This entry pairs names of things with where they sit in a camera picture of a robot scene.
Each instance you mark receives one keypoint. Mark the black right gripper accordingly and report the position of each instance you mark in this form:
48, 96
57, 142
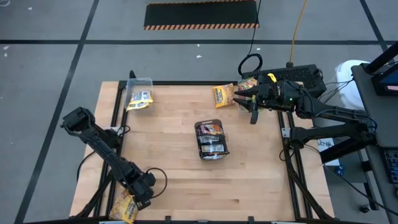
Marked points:
276, 98

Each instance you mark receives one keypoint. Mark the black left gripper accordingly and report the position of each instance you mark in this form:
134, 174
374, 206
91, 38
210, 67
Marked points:
143, 186

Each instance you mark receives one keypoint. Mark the clear plastic bin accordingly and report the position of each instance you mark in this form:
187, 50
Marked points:
241, 80
136, 82

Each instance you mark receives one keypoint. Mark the dark grey plastic bin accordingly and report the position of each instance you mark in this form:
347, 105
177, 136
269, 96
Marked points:
208, 121

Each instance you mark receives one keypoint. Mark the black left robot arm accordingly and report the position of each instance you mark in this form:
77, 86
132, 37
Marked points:
102, 149

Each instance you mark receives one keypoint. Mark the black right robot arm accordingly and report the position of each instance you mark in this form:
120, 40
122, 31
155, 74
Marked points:
335, 116

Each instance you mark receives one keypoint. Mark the yellow tape tag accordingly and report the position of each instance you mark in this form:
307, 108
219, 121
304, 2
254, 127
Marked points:
272, 77

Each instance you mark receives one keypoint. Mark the black perforated computer case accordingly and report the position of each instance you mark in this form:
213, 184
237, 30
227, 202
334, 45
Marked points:
298, 73

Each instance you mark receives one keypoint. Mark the white paper sheet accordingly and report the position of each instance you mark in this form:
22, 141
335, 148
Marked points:
325, 143

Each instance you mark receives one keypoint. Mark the black hazard-striped floor mat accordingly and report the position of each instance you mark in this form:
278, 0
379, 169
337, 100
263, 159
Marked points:
202, 14

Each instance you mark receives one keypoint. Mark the black desk crossbar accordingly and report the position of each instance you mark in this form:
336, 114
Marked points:
335, 152

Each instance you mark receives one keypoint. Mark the white plastic bag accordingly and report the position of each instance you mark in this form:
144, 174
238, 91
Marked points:
351, 90

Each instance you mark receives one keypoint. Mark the small blue object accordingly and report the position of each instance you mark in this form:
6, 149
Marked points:
339, 170

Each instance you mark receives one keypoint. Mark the grey side desk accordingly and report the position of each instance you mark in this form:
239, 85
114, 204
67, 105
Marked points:
376, 102

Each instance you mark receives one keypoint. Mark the black support beam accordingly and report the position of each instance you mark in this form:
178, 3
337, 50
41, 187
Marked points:
382, 56

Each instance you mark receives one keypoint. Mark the black-framed monitor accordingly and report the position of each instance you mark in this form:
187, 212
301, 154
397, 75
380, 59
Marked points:
388, 82

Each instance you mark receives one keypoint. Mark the black keyboard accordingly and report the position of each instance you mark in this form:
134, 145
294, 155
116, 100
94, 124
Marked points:
392, 166

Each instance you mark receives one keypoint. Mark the black caster wheel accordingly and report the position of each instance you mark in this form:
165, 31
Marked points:
364, 208

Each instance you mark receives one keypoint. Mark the black aluminium table frame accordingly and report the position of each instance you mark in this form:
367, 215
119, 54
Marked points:
185, 82

